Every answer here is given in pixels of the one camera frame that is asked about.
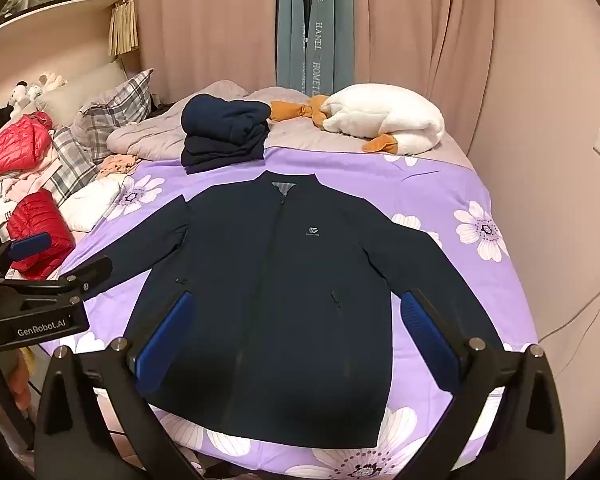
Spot white plush toys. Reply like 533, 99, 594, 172
7, 74, 68, 111

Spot white cloth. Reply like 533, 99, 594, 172
60, 177, 126, 233

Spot grey plaid pillow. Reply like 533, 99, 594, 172
47, 125, 113, 208
72, 69, 156, 148

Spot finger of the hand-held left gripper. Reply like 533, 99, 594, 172
0, 231, 53, 281
0, 255, 113, 306

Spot pink curtain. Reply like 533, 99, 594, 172
135, 0, 281, 111
352, 0, 498, 111

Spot purple floral bedsheet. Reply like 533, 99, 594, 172
40, 145, 541, 480

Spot beige hanging fringe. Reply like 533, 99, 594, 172
109, 0, 140, 57

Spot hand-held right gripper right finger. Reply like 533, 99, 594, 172
401, 287, 567, 480

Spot peach cloth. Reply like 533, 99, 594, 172
97, 154, 140, 178

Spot red down jacket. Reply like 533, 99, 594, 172
0, 112, 56, 181
6, 189, 77, 281

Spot white goose plush toy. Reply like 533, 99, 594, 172
269, 83, 447, 157

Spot person's left hand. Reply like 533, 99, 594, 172
0, 350, 33, 418

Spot blue-grey curtain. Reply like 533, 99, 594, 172
275, 0, 356, 97

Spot pile of pink clothes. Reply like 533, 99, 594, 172
0, 157, 61, 241

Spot grey quilt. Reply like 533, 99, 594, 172
106, 80, 473, 171

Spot beige headboard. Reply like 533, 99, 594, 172
40, 60, 142, 126

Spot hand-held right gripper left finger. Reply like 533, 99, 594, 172
32, 290, 198, 480

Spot navy zip jacket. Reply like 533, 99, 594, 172
62, 170, 518, 448

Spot stack of folded navy clothes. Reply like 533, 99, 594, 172
180, 94, 272, 176

